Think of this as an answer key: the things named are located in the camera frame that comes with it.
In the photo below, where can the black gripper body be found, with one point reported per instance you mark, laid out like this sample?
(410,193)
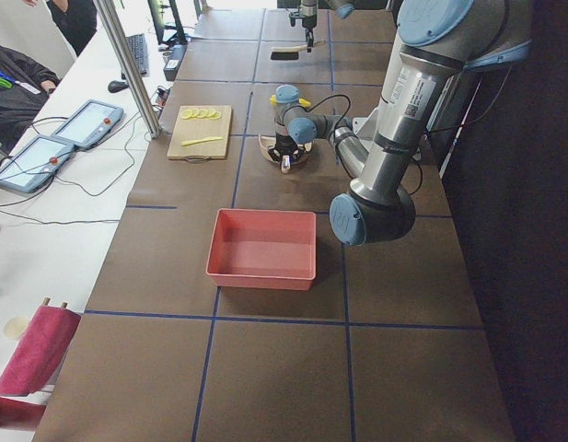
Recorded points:
(284,142)
(307,20)

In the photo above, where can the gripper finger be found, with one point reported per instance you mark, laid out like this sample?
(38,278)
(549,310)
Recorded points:
(309,39)

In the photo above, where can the beige plastic dustpan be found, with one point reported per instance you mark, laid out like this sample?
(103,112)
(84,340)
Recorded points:
(284,166)

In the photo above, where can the white brush with dark bristles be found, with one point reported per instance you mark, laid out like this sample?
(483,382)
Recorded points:
(291,53)

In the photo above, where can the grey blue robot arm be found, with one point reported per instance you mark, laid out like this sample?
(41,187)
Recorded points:
(435,40)
(342,8)

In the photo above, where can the pink plastic bin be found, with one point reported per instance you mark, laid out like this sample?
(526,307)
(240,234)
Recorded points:
(268,249)

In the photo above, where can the yellow toy corn cob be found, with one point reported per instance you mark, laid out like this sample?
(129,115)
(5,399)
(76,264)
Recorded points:
(302,102)

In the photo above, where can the yellow plastic knife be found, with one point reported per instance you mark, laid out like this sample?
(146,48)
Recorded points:
(207,139)

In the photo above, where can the bamboo cutting board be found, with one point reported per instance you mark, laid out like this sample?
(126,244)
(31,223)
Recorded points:
(195,128)

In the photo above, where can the black monitor stand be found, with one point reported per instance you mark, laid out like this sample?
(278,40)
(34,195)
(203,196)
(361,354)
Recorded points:
(167,24)

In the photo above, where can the black power box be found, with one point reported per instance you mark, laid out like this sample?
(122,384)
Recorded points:
(173,59)

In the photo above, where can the black keyboard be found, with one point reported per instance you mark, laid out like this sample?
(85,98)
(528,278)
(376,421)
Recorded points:
(138,48)

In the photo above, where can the black computer mouse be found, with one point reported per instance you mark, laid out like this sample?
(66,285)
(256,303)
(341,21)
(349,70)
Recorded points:
(116,86)

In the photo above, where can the far teach pendant tablet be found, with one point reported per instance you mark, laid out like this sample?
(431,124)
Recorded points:
(89,124)

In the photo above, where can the teach pendant tablet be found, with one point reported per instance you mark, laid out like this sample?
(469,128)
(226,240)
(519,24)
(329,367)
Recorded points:
(89,124)
(39,160)

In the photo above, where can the standing person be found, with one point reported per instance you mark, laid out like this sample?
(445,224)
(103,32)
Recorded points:
(76,19)

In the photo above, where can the near teach pendant tablet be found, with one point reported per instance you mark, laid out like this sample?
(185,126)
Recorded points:
(39,160)

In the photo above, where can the seated person in black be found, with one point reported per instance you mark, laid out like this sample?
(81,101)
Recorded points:
(25,86)

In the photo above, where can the red cloth roll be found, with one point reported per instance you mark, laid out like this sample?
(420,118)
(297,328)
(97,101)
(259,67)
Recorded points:
(37,356)

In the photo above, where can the white pillar mount base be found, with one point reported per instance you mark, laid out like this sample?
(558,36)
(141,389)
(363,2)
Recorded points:
(364,128)

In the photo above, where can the aluminium frame post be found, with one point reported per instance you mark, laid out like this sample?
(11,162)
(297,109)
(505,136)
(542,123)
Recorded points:
(111,23)

